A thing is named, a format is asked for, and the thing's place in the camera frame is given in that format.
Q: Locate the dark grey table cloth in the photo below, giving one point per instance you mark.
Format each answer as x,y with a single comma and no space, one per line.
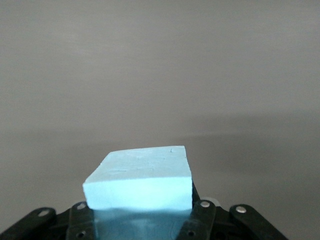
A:
160,75

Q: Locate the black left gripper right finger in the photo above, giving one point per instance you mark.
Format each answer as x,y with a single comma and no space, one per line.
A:
200,217

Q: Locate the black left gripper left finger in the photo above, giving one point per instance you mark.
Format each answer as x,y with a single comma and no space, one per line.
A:
77,220

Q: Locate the light blue foam block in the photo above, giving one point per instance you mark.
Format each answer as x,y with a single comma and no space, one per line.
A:
140,175

